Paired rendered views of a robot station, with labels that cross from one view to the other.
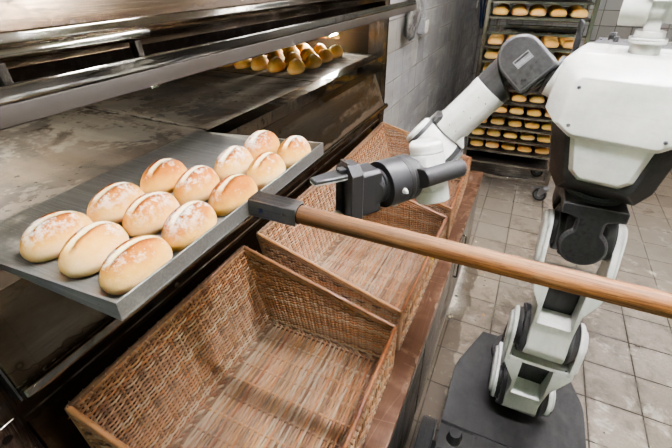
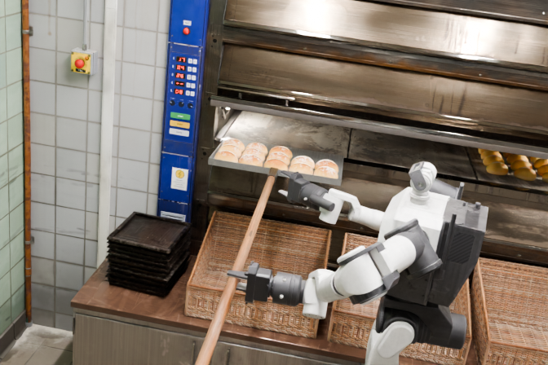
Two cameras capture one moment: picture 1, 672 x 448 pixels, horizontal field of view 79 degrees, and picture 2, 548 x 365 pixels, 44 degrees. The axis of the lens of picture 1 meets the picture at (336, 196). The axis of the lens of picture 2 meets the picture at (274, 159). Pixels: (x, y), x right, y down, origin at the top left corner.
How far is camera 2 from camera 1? 2.36 m
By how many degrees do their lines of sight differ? 64
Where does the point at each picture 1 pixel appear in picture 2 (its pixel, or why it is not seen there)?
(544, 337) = not seen: outside the picture
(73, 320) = (235, 185)
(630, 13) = not seen: hidden behind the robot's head
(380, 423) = (272, 335)
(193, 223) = (246, 159)
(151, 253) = (227, 156)
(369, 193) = (295, 190)
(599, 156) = not seen: hidden behind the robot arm
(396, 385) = (300, 340)
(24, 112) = (233, 106)
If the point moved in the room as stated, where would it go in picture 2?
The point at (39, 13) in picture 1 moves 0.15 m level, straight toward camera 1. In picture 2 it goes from (271, 82) to (249, 87)
